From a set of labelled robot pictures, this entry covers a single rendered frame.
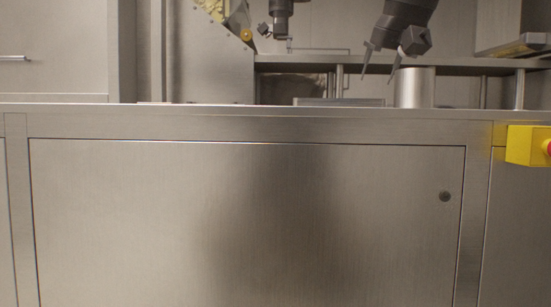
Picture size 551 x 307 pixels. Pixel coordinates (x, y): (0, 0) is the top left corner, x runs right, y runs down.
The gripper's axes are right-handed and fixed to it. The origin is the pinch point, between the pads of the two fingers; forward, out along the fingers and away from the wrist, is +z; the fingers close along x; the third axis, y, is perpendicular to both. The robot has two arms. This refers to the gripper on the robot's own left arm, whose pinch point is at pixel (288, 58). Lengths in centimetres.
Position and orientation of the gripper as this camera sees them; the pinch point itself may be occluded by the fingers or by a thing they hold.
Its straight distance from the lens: 88.8
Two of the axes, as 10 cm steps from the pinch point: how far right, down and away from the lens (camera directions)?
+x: -0.2, 0.8, -10.0
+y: -10.0, -0.2, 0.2
